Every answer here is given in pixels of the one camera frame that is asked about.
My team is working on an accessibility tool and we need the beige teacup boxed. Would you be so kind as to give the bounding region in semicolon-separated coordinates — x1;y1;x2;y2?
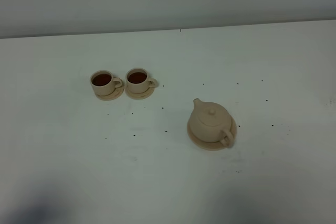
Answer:
90;70;123;97
126;68;158;94

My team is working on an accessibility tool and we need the beige teapot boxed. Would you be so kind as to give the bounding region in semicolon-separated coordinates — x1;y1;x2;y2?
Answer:
188;98;234;145

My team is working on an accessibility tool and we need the right beige teacup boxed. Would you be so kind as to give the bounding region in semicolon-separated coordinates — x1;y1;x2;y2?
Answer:
126;68;158;94

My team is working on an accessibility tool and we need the beige cup saucer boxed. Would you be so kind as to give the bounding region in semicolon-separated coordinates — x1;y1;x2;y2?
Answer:
95;86;124;101
125;85;155;100

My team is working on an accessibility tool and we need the left beige cup saucer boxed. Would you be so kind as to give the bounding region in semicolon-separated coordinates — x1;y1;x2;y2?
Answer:
95;86;124;101

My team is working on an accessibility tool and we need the right beige cup saucer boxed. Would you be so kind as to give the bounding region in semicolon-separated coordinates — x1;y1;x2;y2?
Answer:
125;85;155;100

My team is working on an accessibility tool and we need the large beige teapot saucer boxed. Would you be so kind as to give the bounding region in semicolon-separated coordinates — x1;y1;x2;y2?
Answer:
187;117;237;151

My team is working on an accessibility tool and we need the left beige teacup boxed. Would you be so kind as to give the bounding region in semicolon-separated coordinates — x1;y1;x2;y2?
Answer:
90;70;123;97

